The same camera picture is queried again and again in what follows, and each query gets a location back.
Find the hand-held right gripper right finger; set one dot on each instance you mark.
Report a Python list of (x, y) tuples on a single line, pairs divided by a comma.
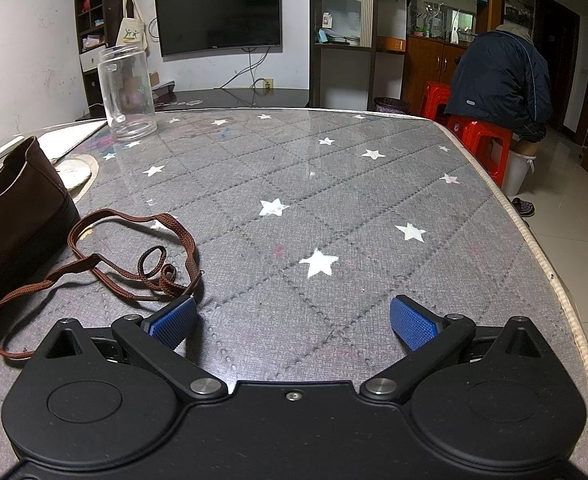
[(414, 322)]

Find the brown leather shoe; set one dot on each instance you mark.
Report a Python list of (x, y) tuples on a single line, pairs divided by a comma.
[(14, 230)]

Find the woven trash bin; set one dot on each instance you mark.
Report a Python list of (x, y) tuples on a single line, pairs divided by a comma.
[(391, 106)]

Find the clear glass jar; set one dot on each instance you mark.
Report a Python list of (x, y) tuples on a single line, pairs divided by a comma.
[(124, 100)]

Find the dark wooden door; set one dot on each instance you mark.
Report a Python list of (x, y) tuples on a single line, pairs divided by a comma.
[(559, 60)]

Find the dark sneaker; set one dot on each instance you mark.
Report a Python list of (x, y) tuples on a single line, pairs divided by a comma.
[(523, 207)]

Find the white flat notebook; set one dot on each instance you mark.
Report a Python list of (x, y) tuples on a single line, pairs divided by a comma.
[(74, 137)]

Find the red plastic stool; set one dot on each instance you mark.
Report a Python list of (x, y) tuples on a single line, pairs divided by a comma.
[(436, 100), (479, 142)]

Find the brown shoelace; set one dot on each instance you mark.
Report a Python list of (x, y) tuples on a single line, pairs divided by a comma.
[(179, 227)]

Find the white bucket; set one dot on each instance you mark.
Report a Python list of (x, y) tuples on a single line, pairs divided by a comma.
[(516, 175)]

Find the white cloth bag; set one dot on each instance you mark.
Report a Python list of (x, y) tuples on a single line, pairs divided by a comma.
[(74, 172)]

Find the black flat television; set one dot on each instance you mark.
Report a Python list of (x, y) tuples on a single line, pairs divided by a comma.
[(219, 12)]

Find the glass display cabinet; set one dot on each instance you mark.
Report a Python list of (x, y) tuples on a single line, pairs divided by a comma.
[(344, 10)]

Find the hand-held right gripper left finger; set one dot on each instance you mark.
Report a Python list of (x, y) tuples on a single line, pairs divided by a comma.
[(174, 317)]

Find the wooden cabinet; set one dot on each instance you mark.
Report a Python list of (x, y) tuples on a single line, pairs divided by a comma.
[(434, 65)]

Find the cream tote bag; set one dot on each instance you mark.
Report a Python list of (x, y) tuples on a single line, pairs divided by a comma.
[(130, 35)]

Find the grey star-print tablecloth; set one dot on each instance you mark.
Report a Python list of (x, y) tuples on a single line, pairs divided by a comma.
[(324, 185)]

